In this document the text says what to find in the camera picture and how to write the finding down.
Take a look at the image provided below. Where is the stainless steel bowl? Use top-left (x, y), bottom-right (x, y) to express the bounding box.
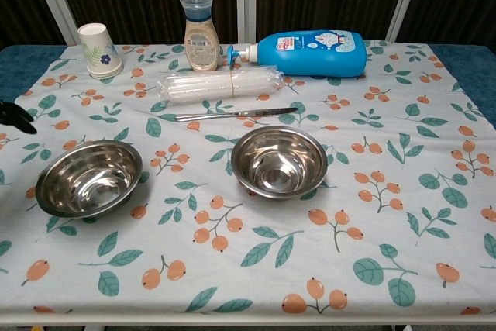
top-left (35, 140), bottom-right (143, 219)
top-left (230, 126), bottom-right (329, 200)

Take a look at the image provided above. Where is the floral orange fruit tablecloth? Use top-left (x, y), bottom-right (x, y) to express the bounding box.
top-left (0, 39), bottom-right (496, 317)

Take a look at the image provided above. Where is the stack of floral paper cups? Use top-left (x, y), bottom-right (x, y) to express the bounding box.
top-left (77, 22), bottom-right (124, 80)

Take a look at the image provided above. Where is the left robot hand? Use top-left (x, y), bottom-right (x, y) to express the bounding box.
top-left (0, 99), bottom-right (39, 135)

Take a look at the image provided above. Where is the wrapped bundle of white straws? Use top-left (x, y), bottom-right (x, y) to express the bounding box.
top-left (156, 66), bottom-right (285, 105)

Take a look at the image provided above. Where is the blue pump soap bottle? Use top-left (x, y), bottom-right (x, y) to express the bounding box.
top-left (226, 29), bottom-right (368, 78)

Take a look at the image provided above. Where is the beige sauce bottle clear cap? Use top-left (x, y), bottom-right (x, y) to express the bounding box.
top-left (179, 0), bottom-right (221, 73)

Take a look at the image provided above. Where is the stainless steel table knife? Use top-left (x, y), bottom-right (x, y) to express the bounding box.
top-left (174, 107), bottom-right (299, 123)

